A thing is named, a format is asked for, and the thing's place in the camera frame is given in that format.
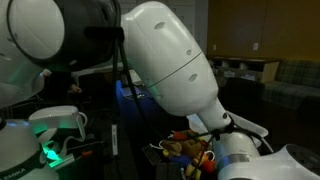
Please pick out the white VR headset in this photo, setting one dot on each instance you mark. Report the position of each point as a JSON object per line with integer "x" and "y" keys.
{"x": 56, "y": 116}

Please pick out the red strawberry toy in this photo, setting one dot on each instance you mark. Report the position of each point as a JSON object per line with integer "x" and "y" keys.
{"x": 207, "y": 166}

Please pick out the green plaid sofa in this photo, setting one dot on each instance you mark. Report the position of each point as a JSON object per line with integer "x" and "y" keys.
{"x": 293, "y": 90}

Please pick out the orange tipped tool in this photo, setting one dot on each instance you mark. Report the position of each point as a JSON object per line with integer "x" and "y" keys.
{"x": 75, "y": 157}

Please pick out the white wall outlet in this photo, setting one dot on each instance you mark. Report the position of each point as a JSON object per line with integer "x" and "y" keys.
{"x": 255, "y": 46}

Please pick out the brown plush toy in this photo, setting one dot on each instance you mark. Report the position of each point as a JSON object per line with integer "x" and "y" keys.
{"x": 171, "y": 148}

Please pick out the wooden shelf cabinet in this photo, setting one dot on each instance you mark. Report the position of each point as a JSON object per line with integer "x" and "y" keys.
{"x": 253, "y": 68}

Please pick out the small red toy fruit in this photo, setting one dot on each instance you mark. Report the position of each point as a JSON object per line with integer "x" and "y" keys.
{"x": 180, "y": 135}

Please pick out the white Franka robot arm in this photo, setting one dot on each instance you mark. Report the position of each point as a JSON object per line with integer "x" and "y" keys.
{"x": 166, "y": 60}

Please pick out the black rectangular block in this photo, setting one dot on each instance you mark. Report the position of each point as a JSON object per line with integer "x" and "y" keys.
{"x": 169, "y": 171}
{"x": 152, "y": 155}

